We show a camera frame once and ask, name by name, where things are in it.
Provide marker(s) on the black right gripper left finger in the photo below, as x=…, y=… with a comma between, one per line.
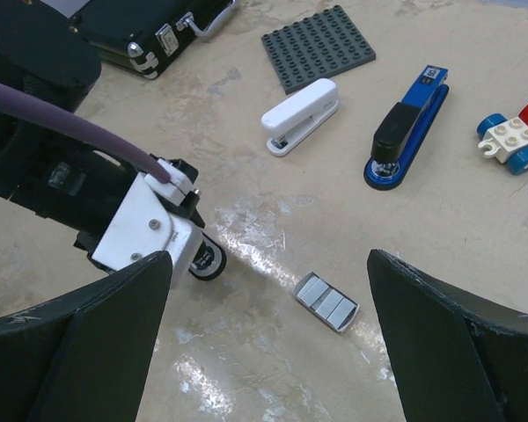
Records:
x=85, y=355

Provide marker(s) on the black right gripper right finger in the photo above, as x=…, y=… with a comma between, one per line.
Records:
x=455, y=356

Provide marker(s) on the tray of silver staples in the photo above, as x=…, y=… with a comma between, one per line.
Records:
x=326, y=302

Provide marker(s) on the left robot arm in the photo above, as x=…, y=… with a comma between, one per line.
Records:
x=51, y=162

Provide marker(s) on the small white stapler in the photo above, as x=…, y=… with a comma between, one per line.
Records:
x=290, y=122

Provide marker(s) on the red white toy car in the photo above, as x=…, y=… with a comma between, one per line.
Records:
x=506, y=140

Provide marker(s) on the grey studded building plate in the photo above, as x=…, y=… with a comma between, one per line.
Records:
x=323, y=45

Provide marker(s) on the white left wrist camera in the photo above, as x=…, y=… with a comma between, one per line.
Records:
x=161, y=217

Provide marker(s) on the black case with metal handle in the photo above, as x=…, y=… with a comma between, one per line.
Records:
x=145, y=37

